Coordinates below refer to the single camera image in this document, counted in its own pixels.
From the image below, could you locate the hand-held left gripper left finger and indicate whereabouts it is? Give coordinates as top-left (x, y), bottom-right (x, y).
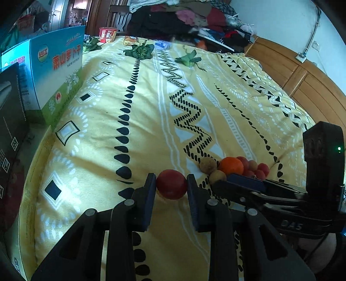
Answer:
top-left (30, 173), bottom-right (158, 281)

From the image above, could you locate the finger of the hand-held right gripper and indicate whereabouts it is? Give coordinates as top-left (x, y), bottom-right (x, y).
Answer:
top-left (227, 174), bottom-right (309, 194)
top-left (211, 180), bottom-right (308, 211)

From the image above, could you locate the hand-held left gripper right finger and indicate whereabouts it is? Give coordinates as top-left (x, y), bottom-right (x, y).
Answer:
top-left (186, 174), bottom-right (317, 281)

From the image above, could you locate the person's right hand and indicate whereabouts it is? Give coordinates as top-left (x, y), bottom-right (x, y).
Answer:
top-left (296, 234), bottom-right (346, 276)

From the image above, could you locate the orange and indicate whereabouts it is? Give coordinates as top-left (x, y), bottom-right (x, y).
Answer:
top-left (218, 157), bottom-right (244, 176)

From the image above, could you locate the yellow patterned blanket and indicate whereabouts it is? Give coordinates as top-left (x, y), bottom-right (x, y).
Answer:
top-left (11, 36), bottom-right (317, 281)

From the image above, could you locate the wooden headboard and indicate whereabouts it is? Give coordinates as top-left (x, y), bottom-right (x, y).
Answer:
top-left (245, 36), bottom-right (346, 136)

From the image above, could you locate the green bok choy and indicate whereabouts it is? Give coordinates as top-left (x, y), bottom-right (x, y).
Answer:
top-left (82, 36), bottom-right (103, 53)
top-left (124, 43), bottom-right (155, 60)
top-left (175, 49), bottom-right (202, 67)

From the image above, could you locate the black cardboard box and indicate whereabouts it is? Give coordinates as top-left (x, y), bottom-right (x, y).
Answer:
top-left (0, 63), bottom-right (31, 233)

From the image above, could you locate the blue green cardboard box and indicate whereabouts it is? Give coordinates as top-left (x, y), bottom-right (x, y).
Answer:
top-left (1, 26), bottom-right (86, 133)

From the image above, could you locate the pile of clothes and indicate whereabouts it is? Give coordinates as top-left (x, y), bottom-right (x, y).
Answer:
top-left (127, 0), bottom-right (257, 53)

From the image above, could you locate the red instant noodle cup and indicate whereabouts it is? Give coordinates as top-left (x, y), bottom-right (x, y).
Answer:
top-left (99, 27), bottom-right (119, 43)

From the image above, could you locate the wooden chair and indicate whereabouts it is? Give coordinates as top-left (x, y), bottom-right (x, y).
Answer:
top-left (107, 0), bottom-right (133, 37)

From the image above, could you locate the wooden cabinet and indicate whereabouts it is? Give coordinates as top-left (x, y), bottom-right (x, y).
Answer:
top-left (86, 0), bottom-right (111, 35)

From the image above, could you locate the grey door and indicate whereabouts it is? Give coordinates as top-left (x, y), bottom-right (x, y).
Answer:
top-left (50, 0), bottom-right (71, 30)

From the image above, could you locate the red plastic bag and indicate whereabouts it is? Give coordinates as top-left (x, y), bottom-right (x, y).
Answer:
top-left (18, 15), bottom-right (35, 30)

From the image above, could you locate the black cable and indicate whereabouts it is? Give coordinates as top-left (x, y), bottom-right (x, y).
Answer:
top-left (303, 235), bottom-right (344, 267)

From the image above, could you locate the grey wall conduit pipe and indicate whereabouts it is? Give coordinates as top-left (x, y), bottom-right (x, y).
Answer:
top-left (303, 8), bottom-right (322, 58)

